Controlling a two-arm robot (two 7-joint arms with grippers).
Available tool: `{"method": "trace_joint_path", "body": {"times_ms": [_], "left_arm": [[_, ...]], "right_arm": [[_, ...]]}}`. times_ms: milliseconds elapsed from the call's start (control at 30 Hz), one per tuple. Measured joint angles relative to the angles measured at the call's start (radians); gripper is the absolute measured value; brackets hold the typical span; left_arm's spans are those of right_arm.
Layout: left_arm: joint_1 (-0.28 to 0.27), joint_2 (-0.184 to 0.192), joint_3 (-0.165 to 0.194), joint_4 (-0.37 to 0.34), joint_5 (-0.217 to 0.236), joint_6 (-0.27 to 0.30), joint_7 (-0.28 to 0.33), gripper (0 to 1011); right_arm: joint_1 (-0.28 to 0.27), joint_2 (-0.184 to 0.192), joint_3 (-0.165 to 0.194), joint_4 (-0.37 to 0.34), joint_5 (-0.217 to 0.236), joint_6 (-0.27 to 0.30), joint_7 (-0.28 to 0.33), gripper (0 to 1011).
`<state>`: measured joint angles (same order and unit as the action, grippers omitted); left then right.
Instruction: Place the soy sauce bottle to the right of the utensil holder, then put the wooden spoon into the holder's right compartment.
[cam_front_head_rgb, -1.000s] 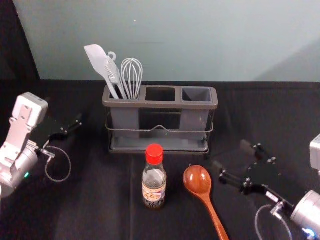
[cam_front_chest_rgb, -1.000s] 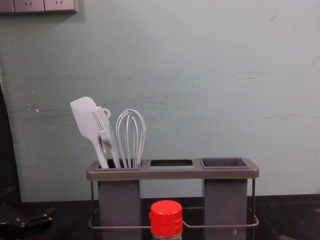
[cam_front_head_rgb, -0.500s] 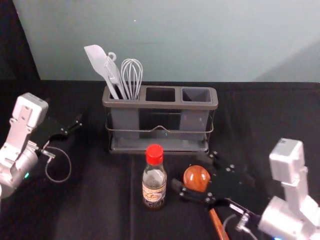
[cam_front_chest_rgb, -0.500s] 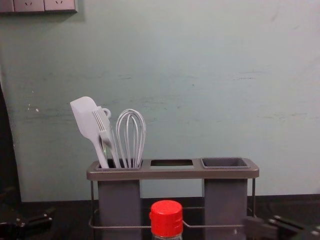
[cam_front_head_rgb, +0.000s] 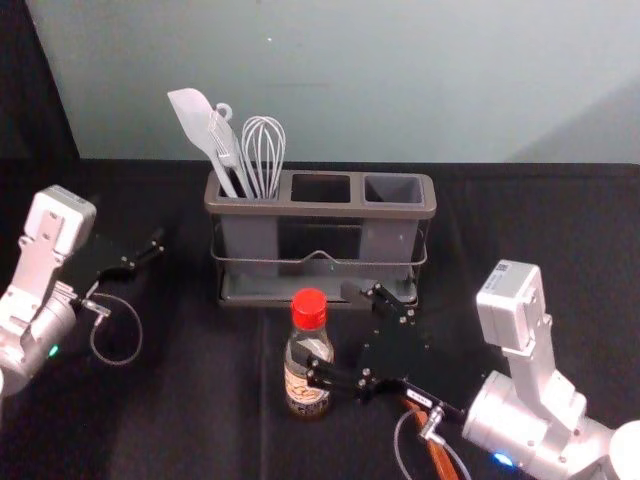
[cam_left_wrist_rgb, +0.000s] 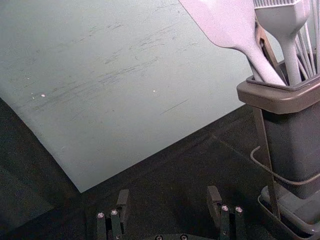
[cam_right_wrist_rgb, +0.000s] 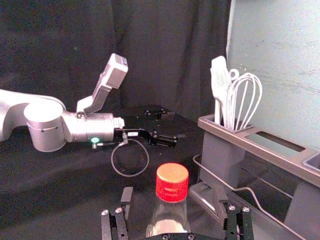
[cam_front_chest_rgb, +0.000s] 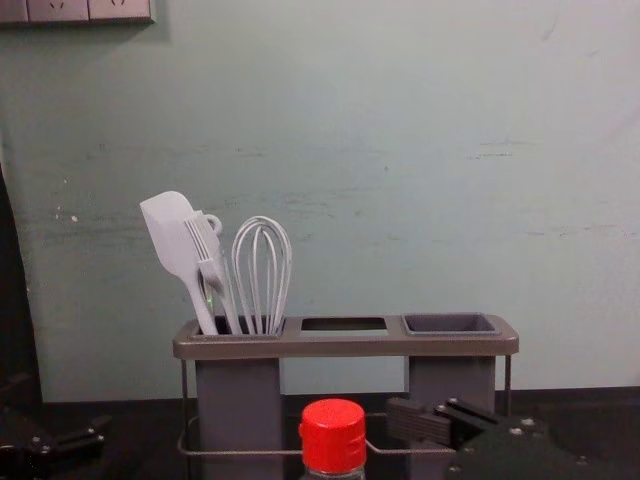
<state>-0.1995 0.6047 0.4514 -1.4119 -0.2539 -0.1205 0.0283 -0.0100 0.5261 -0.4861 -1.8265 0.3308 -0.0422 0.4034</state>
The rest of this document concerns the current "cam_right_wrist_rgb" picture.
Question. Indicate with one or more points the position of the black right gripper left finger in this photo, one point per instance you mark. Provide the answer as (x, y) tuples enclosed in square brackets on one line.
[(115, 225)]

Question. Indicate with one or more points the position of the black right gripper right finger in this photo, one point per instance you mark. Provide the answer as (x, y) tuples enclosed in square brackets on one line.
[(238, 225)]

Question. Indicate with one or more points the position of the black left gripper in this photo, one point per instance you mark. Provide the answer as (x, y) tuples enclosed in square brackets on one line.
[(140, 125)]

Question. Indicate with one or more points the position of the clear bottle with red cap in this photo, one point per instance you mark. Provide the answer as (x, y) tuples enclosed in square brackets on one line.
[(172, 185)]

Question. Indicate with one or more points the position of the black rack with steel bars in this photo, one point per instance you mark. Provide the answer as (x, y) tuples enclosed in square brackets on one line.
[(220, 155)]

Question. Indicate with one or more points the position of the black table cloth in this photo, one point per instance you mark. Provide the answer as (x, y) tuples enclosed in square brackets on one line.
[(62, 187)]

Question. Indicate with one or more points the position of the white silicone brush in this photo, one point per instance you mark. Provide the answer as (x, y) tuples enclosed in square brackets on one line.
[(220, 77)]

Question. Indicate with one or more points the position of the black backdrop curtain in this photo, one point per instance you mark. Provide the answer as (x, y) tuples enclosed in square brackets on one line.
[(162, 50)]

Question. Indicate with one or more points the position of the white whisk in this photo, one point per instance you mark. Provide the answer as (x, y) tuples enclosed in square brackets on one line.
[(246, 100)]

